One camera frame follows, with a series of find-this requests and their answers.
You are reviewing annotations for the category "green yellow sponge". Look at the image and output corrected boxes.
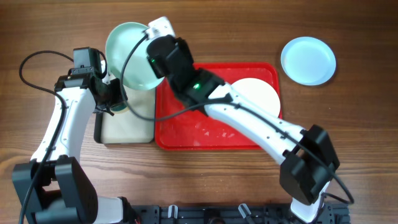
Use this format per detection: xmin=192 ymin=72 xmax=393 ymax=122
xmin=110 ymin=103 xmax=129 ymax=113

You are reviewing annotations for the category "light green plate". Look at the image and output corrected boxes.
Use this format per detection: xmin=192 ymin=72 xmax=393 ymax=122
xmin=105 ymin=22 xmax=164 ymax=90

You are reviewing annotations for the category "white plate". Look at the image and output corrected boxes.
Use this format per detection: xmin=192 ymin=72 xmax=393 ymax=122
xmin=231 ymin=78 xmax=281 ymax=117

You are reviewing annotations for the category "light blue plate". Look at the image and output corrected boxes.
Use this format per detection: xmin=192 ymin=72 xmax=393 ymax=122
xmin=280 ymin=37 xmax=337 ymax=86

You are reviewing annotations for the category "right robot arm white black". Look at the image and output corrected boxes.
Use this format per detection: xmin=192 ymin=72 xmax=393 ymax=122
xmin=147 ymin=35 xmax=340 ymax=223

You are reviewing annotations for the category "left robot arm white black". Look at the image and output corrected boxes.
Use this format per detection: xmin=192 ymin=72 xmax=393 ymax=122
xmin=12 ymin=47 xmax=142 ymax=223

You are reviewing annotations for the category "black tray with soapy water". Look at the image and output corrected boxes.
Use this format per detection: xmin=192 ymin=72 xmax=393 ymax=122
xmin=94 ymin=87 xmax=155 ymax=144

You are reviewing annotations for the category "red plastic tray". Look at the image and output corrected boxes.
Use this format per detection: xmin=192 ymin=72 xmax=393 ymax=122
xmin=155 ymin=62 xmax=280 ymax=151

